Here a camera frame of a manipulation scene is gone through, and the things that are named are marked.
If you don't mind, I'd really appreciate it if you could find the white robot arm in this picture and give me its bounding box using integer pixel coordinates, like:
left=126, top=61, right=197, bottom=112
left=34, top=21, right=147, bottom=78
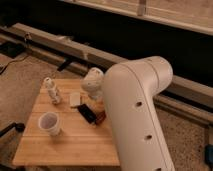
left=82, top=56, right=175, bottom=171

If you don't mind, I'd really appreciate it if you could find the long grey floor rail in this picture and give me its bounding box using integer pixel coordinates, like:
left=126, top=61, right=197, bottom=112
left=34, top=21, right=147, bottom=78
left=0, top=23, right=213, bottom=125

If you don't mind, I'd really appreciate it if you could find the black eraser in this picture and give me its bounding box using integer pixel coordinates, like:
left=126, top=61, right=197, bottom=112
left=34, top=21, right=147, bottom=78
left=77, top=104, right=96, bottom=123

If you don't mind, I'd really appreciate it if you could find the black floor cable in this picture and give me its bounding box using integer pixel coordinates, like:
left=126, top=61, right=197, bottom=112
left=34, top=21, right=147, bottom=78
left=0, top=33, right=33, bottom=75

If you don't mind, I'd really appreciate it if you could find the white square block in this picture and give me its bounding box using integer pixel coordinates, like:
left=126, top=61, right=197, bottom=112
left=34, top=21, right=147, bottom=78
left=70, top=92, right=81, bottom=108

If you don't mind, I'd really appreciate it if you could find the wooden table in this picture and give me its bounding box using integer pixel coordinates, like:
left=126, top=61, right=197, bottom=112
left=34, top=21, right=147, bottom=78
left=13, top=79, right=119, bottom=166

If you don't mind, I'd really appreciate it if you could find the white plastic cup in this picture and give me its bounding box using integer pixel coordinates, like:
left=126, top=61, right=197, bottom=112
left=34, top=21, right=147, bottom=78
left=38, top=112, right=60, bottom=136

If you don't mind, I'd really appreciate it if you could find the black handle at left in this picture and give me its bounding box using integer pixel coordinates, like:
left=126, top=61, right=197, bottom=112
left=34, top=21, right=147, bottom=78
left=0, top=122, right=25, bottom=137

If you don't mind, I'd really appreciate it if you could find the small white bottle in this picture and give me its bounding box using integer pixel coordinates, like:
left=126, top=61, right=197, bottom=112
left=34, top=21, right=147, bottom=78
left=44, top=77, right=61, bottom=105

